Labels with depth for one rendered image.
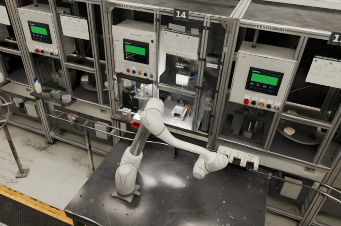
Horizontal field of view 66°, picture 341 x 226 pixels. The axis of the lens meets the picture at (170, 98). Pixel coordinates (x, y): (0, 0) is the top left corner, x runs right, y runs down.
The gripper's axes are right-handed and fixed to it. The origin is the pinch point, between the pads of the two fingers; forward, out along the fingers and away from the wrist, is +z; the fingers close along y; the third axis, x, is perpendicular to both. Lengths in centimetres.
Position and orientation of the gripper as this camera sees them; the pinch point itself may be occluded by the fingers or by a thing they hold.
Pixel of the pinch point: (210, 141)
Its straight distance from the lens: 234.4
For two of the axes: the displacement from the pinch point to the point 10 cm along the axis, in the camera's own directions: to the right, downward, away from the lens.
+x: -9.3, -2.4, 2.7
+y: 0.5, -8.3, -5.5
